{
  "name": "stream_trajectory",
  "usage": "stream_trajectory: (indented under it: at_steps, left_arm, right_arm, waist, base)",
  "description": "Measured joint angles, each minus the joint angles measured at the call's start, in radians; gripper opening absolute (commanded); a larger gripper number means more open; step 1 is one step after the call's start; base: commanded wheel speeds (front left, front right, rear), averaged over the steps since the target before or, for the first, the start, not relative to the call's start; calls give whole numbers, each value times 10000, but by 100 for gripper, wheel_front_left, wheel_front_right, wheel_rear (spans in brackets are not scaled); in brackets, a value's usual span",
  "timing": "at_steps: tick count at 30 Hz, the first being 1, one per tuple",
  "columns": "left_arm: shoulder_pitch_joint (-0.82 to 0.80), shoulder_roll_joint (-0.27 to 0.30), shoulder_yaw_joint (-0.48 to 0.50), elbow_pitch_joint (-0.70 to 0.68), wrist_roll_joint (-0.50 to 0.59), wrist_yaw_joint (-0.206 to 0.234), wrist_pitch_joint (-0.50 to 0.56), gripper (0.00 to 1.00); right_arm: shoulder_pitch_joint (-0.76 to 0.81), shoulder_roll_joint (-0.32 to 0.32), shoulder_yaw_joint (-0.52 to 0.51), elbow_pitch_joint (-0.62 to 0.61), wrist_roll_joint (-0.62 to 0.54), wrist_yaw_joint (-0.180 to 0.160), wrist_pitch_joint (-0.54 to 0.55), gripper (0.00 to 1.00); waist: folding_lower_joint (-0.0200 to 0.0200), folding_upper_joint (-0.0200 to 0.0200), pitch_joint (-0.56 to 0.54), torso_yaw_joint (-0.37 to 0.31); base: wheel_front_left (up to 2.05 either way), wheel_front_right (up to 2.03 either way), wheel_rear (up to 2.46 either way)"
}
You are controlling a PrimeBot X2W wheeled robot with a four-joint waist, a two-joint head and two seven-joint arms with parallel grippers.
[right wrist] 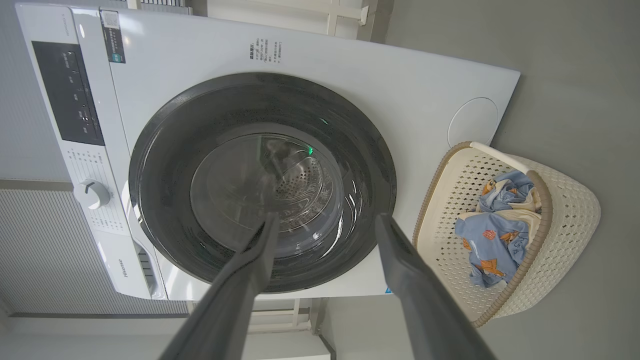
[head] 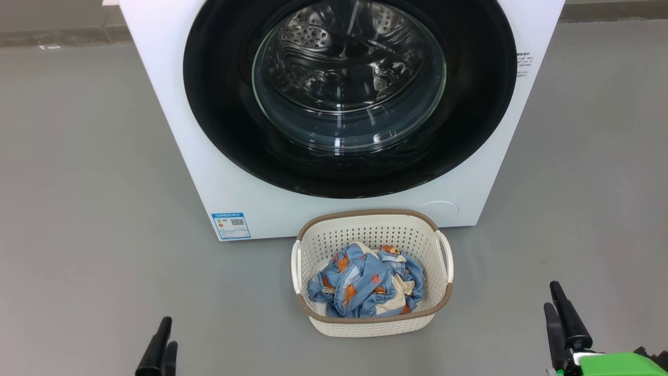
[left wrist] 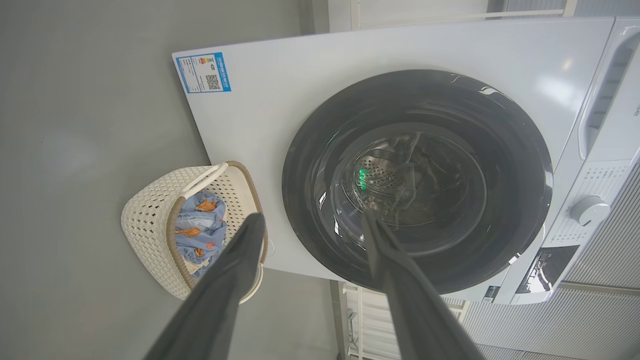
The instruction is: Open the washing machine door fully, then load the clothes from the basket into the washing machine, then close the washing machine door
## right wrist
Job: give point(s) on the round white filter cover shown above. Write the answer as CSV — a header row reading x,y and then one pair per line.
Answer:
x,y
472,122

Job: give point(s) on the blue fox print garment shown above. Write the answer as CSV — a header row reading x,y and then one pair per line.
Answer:
x,y
492,250

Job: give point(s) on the white washing machine dial knob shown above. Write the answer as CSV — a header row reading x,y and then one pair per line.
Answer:
x,y
91,194

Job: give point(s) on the cream perforated laundry basket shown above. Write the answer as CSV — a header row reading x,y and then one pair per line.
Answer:
x,y
565,215

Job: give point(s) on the black washer display panel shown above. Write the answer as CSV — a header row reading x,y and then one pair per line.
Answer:
x,y
70,95

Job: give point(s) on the dark round glass washer door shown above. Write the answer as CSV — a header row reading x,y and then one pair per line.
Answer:
x,y
165,165

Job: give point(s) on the black printed text label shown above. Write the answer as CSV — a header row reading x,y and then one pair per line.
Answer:
x,y
265,50

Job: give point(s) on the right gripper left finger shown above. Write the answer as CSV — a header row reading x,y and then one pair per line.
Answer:
x,y
235,295

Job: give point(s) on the white detergent drawer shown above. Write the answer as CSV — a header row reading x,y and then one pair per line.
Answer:
x,y
127,265

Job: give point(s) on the black qr sticker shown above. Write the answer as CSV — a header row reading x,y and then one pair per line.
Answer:
x,y
113,37

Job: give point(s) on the white front-load washing machine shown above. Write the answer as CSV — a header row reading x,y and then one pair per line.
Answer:
x,y
200,50

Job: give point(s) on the blue animal face garment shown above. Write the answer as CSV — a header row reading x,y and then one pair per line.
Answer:
x,y
510,192

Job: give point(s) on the steel perforated washer drum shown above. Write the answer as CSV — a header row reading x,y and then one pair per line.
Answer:
x,y
302,182

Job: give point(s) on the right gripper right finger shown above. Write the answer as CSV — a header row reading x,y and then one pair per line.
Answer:
x,y
420,300

